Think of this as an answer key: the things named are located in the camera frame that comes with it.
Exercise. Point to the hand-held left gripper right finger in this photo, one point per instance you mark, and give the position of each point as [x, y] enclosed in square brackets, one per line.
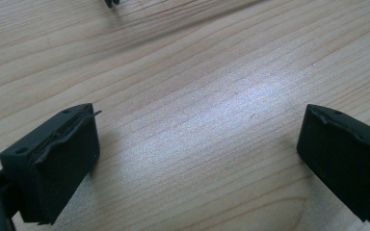
[347, 157]

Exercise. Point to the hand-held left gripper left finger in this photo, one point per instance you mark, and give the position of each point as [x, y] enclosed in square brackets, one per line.
[58, 160]

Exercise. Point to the small black object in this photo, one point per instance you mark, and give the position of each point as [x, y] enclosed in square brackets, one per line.
[111, 3]

